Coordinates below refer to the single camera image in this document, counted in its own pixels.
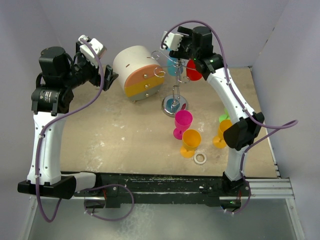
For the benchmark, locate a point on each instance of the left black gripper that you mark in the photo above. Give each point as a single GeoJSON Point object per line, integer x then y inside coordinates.
{"type": "Point", "coordinates": [95, 75]}

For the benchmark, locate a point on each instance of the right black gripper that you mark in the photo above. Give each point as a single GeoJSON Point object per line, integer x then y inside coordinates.
{"type": "Point", "coordinates": [179, 53]}

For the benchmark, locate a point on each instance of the blue plastic wine glass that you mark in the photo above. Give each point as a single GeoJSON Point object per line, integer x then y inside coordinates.
{"type": "Point", "coordinates": [175, 66]}

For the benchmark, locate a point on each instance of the red plastic wine glass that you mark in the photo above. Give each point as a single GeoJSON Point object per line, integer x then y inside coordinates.
{"type": "Point", "coordinates": [191, 71]}

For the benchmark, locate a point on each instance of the chrome wine glass rack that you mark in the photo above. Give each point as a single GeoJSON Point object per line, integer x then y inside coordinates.
{"type": "Point", "coordinates": [173, 102]}

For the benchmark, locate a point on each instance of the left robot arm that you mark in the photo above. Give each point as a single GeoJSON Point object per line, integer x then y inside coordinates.
{"type": "Point", "coordinates": [50, 103]}

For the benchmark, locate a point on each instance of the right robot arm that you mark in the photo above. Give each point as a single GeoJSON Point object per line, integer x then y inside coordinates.
{"type": "Point", "coordinates": [197, 45]}

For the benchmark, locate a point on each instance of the pink plastic wine glass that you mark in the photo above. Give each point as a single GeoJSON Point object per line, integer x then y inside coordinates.
{"type": "Point", "coordinates": [182, 120]}

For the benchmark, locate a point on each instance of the green plastic wine glass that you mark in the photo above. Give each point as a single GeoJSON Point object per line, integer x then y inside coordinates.
{"type": "Point", "coordinates": [224, 116]}

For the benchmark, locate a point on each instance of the orange wine glass front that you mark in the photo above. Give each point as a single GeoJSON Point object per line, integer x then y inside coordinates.
{"type": "Point", "coordinates": [191, 139]}

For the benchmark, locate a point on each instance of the orange wine glass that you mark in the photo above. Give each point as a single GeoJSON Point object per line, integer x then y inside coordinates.
{"type": "Point", "coordinates": [191, 139]}
{"type": "Point", "coordinates": [218, 141]}

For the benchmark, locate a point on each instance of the orange wine glass right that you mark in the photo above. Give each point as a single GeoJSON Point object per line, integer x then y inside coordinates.
{"type": "Point", "coordinates": [218, 141]}

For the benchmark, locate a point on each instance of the round white drawer cabinet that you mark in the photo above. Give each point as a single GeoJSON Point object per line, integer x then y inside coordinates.
{"type": "Point", "coordinates": [139, 75]}

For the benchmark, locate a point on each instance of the white tape roll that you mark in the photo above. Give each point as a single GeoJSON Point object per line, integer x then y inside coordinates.
{"type": "Point", "coordinates": [200, 158]}

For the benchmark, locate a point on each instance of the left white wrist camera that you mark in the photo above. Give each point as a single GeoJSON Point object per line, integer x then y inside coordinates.
{"type": "Point", "coordinates": [90, 45]}

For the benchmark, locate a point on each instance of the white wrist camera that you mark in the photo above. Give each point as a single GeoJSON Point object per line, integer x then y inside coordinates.
{"type": "Point", "coordinates": [172, 42]}
{"type": "Point", "coordinates": [90, 45]}

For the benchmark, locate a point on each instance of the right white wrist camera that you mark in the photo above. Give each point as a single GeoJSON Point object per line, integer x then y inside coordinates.
{"type": "Point", "coordinates": [172, 42]}

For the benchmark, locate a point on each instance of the black base frame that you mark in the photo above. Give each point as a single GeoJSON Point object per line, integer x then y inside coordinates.
{"type": "Point", "coordinates": [114, 189]}

